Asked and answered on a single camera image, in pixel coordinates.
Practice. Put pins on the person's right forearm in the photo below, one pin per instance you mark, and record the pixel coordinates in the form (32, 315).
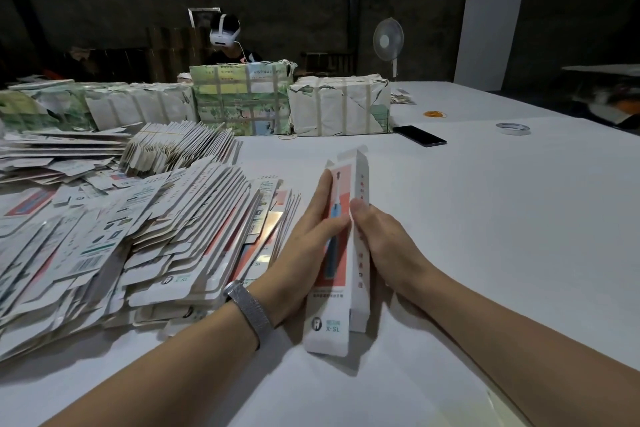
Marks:
(530, 352)

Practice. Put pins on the row of white wrapped bundles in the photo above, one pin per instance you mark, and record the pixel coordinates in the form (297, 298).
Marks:
(100, 106)

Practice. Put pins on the cluttered side table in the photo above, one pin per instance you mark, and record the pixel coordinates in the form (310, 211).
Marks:
(605, 96)

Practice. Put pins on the white standing fan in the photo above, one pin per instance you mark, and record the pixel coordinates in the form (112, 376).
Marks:
(389, 38)

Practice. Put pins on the black smartphone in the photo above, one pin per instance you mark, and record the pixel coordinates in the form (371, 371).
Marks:
(420, 136)

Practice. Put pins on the pile of cartons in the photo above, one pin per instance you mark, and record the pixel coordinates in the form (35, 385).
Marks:
(110, 241)

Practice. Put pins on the grey band wristwatch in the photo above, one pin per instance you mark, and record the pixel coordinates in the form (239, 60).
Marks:
(250, 312)

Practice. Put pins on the fanned stack of white cartons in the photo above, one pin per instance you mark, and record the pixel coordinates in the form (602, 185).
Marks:
(180, 146)

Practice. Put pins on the person's left hand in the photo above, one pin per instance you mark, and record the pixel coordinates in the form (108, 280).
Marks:
(300, 262)

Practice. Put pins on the toothbrush carton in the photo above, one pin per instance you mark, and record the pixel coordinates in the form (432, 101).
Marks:
(335, 317)

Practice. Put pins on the small white paper stack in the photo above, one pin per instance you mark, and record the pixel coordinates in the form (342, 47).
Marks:
(402, 96)

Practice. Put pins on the white head-mounted camera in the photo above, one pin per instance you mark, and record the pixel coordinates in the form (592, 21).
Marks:
(226, 33)

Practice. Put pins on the small orange tape roll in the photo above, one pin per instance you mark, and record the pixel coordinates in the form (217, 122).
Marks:
(434, 114)

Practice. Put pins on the white board panel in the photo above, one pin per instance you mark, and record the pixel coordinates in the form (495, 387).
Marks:
(490, 29)

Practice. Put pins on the person's right hand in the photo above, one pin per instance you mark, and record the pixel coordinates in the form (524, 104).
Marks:
(390, 251)

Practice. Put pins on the white tape roll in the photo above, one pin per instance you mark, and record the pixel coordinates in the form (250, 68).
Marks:
(499, 129)

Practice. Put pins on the person's left forearm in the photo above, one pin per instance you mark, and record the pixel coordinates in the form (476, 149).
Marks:
(160, 377)

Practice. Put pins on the green printed wrapped bundle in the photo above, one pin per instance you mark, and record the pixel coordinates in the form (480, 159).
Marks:
(245, 99)

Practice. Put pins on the dark wooden chair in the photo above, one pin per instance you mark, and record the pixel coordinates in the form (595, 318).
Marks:
(325, 63)

